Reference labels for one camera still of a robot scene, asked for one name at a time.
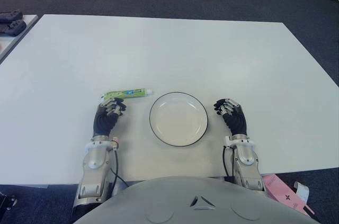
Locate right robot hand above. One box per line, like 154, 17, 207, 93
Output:
213, 97, 249, 136

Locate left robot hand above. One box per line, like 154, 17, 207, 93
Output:
92, 97, 127, 138

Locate white paper tag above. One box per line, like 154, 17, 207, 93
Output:
293, 181, 310, 205

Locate green toothpaste tube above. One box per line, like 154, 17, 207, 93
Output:
100, 88, 154, 103

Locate black device on floor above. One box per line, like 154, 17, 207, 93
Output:
0, 191, 18, 211

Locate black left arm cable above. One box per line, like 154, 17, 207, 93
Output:
110, 149, 128, 185

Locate black game controller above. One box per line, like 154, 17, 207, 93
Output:
0, 20, 27, 37
0, 9, 23, 21

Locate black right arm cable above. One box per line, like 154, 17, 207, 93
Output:
222, 146, 231, 177

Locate pink cardboard box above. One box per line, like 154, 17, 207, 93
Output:
261, 173, 316, 216

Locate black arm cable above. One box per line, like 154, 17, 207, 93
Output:
110, 149, 128, 185
222, 146, 231, 177

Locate white plate black rim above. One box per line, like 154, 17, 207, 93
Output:
149, 92, 209, 147

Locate grey robot torso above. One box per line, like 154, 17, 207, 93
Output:
70, 176, 318, 224

